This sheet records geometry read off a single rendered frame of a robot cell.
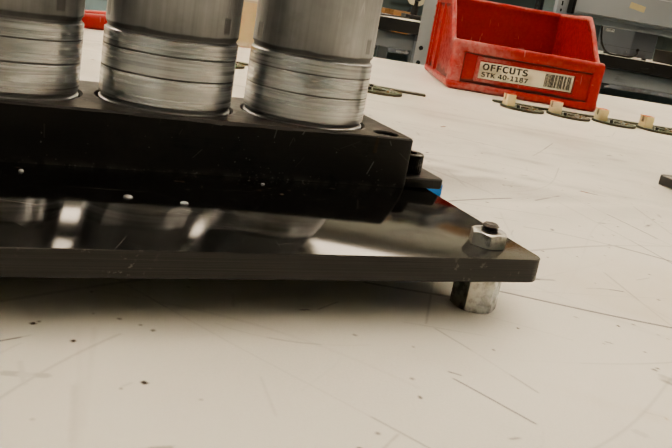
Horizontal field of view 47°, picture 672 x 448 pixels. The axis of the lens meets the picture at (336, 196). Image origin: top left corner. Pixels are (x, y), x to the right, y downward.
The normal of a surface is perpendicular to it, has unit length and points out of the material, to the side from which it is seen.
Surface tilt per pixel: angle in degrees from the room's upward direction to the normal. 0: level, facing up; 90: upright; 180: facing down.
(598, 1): 90
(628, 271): 0
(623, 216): 0
